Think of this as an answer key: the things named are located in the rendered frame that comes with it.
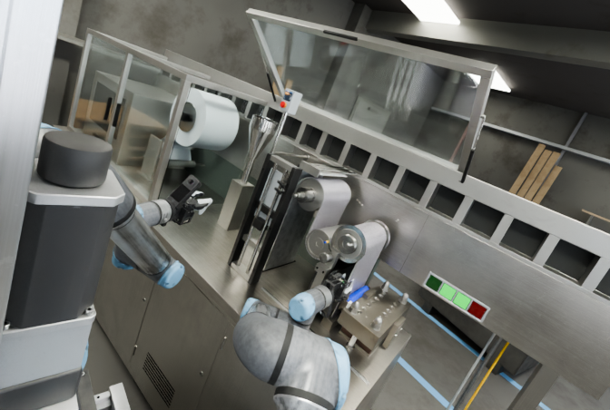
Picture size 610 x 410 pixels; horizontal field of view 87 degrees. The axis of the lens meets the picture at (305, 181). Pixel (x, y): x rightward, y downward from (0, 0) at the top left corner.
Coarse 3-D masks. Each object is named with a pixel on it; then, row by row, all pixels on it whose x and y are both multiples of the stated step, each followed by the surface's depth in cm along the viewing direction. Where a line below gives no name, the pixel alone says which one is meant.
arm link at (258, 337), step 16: (256, 304) 99; (240, 320) 71; (256, 320) 66; (272, 320) 66; (240, 336) 65; (256, 336) 63; (272, 336) 62; (240, 352) 64; (256, 352) 61; (272, 352) 60; (256, 368) 61; (272, 368) 60
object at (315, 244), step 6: (324, 228) 136; (330, 228) 137; (336, 228) 139; (312, 234) 134; (318, 234) 132; (324, 234) 130; (330, 234) 131; (306, 240) 135; (312, 240) 134; (318, 240) 132; (324, 240) 130; (330, 240) 129; (312, 246) 133; (318, 246) 132; (324, 246) 130; (312, 252) 133; (318, 252) 132; (318, 258) 131
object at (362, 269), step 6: (372, 258) 135; (360, 264) 126; (366, 264) 132; (372, 264) 140; (354, 270) 123; (360, 270) 130; (366, 270) 136; (354, 276) 126; (360, 276) 133; (366, 276) 140; (348, 282) 124; (354, 282) 130; (360, 282) 138; (354, 288) 135
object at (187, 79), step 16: (96, 32) 200; (128, 48) 177; (80, 64) 213; (160, 64) 159; (176, 64) 200; (80, 80) 215; (192, 80) 150; (240, 96) 175; (112, 112) 187; (176, 112) 151; (112, 128) 188; (176, 128) 154; (160, 160) 158; (160, 176) 159
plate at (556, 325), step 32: (256, 160) 196; (288, 160) 182; (320, 160) 170; (352, 192) 159; (384, 192) 150; (352, 224) 159; (416, 224) 141; (448, 224) 134; (384, 256) 149; (416, 256) 141; (448, 256) 134; (480, 256) 127; (480, 288) 127; (512, 288) 121; (544, 288) 115; (512, 320) 121; (544, 320) 115; (576, 320) 110; (608, 320) 106; (544, 352) 115; (576, 352) 110; (608, 352) 105; (576, 384) 110; (608, 384) 105
